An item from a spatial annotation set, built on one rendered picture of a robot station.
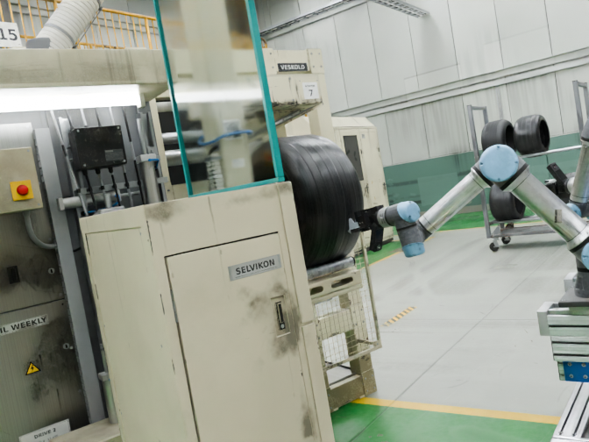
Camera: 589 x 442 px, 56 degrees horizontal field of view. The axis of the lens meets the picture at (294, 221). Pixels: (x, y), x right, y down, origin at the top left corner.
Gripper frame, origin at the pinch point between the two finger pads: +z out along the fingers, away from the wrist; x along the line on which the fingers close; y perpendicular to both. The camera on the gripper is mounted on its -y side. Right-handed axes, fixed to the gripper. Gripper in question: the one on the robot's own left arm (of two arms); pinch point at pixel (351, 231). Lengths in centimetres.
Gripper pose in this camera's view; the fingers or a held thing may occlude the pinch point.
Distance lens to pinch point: 223.4
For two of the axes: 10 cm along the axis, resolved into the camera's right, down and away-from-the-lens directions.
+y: -2.4, -9.7, 0.5
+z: -5.4, 1.7, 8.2
